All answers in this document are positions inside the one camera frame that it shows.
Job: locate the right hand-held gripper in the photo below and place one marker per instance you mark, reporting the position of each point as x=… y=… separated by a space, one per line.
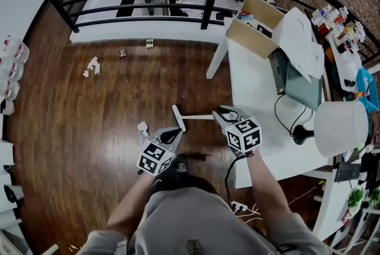
x=243 y=136

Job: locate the blue plastic box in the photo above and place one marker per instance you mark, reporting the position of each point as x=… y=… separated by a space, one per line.
x=366 y=90

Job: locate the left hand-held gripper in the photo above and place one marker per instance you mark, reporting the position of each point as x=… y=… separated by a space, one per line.
x=154 y=157

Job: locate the white lampshade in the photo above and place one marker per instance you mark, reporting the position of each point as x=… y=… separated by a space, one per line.
x=341 y=129

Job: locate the white shelf tray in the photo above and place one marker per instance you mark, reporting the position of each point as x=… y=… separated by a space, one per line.
x=347 y=66

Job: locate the person's black shoe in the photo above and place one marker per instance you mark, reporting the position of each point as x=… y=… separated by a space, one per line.
x=179 y=164

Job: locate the small yellow box trash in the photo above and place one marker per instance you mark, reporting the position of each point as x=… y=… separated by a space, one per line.
x=149 y=43

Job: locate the open cardboard box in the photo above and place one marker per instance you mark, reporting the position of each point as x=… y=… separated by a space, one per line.
x=252 y=31

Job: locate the large white cardboard sheet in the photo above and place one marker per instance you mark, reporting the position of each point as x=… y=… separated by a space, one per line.
x=300 y=42

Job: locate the brown wooden floor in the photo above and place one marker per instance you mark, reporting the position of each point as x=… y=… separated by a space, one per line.
x=74 y=135

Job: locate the white broom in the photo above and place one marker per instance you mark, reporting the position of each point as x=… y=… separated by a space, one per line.
x=179 y=117

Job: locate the white cup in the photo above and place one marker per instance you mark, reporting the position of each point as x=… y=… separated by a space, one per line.
x=6 y=106

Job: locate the grey laptop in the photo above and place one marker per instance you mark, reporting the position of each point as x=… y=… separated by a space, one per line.
x=302 y=87

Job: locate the black lamp base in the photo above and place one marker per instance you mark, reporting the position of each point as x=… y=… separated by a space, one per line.
x=302 y=134

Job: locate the red label water bottle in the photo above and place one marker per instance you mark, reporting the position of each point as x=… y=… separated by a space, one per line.
x=16 y=50
x=8 y=88
x=11 y=69

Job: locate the small white paper trash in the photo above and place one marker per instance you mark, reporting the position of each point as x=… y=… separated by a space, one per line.
x=143 y=127

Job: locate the person's grey sweatshirt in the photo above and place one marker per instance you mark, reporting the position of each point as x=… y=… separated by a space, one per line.
x=190 y=224

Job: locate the white power strip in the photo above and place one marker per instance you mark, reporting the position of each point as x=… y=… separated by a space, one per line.
x=239 y=205

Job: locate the black office chair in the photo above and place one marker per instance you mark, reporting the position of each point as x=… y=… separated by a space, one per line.
x=177 y=1

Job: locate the black keyboard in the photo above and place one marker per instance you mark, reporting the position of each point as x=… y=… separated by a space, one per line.
x=347 y=172

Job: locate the small wrapper trash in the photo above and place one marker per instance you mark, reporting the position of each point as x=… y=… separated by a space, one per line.
x=123 y=53

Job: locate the small green potted plant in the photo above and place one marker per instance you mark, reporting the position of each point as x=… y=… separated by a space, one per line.
x=374 y=198
x=355 y=197

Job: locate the large white paper trash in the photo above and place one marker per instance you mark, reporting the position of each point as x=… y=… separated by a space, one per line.
x=93 y=65

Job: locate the white table leg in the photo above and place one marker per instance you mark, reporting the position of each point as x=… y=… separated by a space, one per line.
x=216 y=59

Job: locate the person's left forearm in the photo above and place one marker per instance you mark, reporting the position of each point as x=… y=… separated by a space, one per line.
x=130 y=203

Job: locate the person's right forearm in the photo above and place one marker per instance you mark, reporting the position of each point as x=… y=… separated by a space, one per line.
x=267 y=185

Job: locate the group of clear plastic bottles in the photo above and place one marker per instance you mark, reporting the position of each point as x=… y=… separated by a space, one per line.
x=328 y=14

